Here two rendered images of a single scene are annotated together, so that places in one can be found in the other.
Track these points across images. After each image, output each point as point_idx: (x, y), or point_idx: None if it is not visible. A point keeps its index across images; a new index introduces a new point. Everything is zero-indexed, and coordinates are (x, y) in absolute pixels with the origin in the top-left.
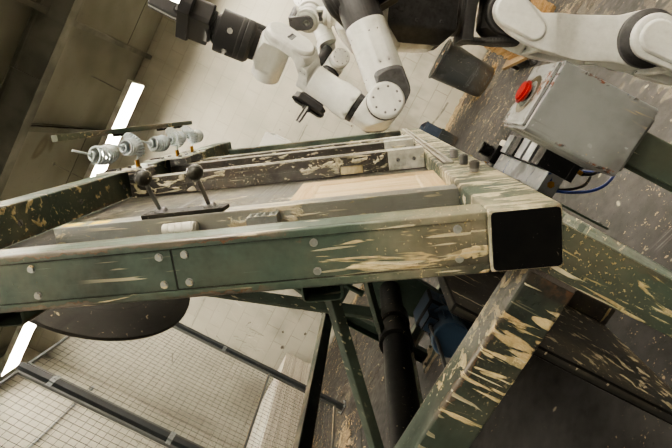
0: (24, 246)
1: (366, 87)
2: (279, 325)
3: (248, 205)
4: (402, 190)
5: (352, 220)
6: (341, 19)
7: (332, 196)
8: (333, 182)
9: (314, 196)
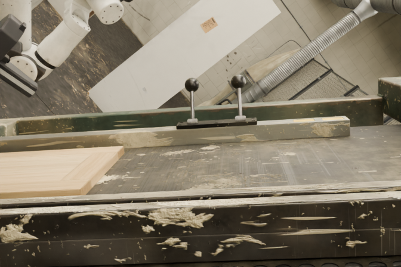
0: (387, 130)
1: (30, 43)
2: None
3: (157, 130)
4: (19, 137)
5: (90, 114)
6: None
7: (69, 154)
8: (34, 184)
9: (86, 158)
